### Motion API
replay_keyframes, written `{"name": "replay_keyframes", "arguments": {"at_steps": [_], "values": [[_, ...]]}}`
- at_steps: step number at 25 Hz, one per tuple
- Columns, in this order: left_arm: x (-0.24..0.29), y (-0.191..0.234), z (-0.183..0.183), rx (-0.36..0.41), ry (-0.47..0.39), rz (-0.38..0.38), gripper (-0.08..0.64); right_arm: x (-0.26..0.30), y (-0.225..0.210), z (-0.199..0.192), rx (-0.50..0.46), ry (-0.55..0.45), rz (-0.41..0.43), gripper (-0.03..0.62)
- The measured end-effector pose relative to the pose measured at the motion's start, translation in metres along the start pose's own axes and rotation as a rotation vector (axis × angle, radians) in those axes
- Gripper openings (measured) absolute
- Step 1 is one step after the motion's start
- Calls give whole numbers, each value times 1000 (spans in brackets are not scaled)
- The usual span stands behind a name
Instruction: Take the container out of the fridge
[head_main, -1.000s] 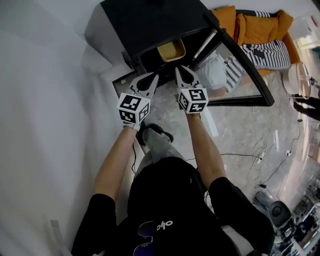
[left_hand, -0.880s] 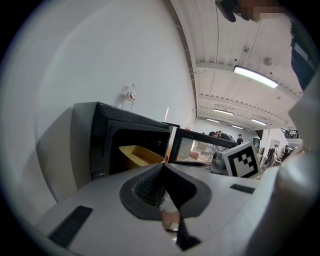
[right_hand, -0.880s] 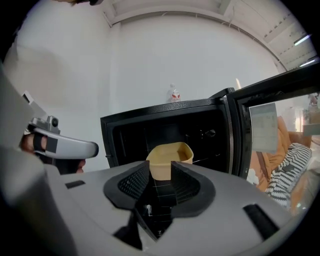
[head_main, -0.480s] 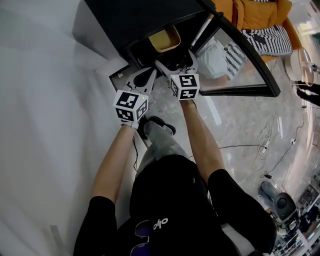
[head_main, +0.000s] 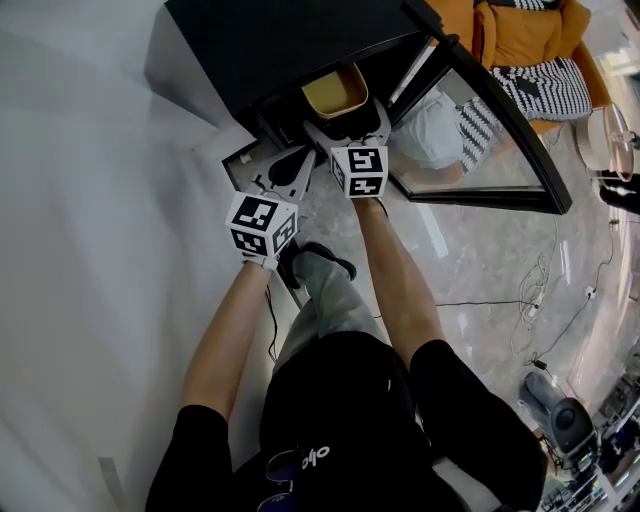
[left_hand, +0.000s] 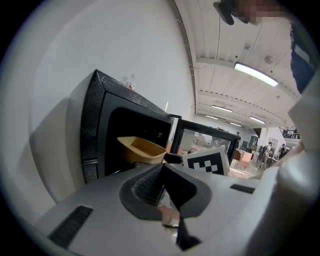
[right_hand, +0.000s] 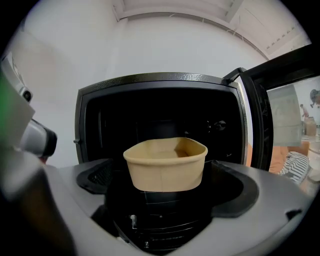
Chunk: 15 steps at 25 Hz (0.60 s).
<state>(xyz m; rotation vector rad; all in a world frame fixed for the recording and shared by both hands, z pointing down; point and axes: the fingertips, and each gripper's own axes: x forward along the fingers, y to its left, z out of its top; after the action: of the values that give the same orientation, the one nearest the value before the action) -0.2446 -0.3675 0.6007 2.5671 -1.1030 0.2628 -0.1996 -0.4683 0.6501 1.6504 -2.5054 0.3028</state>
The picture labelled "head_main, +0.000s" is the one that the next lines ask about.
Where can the dark tinted glasses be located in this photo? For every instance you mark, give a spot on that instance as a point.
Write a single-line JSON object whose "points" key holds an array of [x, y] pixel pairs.
{"points": [[281, 465]]}

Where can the white crumpled clothes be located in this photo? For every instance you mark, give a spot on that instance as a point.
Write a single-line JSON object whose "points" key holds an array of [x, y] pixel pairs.
{"points": [[430, 135]]}

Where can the black round device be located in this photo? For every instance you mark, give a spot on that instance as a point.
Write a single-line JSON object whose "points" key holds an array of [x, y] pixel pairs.
{"points": [[570, 425]]}

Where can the light grey trousers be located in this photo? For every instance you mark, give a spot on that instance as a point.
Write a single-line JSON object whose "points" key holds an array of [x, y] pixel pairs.
{"points": [[330, 305]]}

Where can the person's right forearm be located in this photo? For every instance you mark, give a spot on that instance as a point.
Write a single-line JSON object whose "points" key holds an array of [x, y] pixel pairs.
{"points": [[395, 280]]}

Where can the black t-shirt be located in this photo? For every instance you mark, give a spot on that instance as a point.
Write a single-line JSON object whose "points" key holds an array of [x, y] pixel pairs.
{"points": [[360, 425]]}

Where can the black clog shoe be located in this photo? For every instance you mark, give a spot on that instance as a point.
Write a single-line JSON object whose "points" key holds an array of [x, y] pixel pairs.
{"points": [[287, 272], [345, 267]]}

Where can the black cabinet with glass door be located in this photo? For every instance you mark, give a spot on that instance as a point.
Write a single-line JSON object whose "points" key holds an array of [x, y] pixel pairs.
{"points": [[280, 45]]}

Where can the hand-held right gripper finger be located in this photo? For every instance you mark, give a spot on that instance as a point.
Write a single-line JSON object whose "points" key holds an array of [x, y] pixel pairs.
{"points": [[382, 122], [319, 139]]}

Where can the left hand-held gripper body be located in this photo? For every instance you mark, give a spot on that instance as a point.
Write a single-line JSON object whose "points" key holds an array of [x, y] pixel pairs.
{"points": [[260, 225]]}

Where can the orange sofa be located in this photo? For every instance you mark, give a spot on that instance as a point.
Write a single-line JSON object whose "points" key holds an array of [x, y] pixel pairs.
{"points": [[530, 30]]}

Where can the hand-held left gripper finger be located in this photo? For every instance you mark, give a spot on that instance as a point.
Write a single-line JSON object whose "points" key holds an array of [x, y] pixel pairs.
{"points": [[286, 171], [306, 182]]}

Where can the person's left forearm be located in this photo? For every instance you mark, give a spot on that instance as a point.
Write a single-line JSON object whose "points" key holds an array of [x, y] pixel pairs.
{"points": [[225, 340]]}

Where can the yellow rectangular tray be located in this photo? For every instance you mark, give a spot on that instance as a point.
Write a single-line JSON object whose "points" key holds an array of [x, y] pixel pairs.
{"points": [[337, 95]]}

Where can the grey cloth bag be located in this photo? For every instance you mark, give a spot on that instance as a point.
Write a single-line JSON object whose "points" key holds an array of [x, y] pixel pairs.
{"points": [[537, 395]]}

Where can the round white side table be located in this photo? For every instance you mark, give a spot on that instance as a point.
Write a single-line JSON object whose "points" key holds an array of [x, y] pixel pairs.
{"points": [[607, 145]]}

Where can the black white striped blanket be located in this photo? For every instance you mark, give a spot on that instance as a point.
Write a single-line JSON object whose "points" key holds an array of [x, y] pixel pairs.
{"points": [[550, 87]]}

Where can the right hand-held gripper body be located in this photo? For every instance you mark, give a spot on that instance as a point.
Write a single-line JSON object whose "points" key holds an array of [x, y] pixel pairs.
{"points": [[360, 172]]}

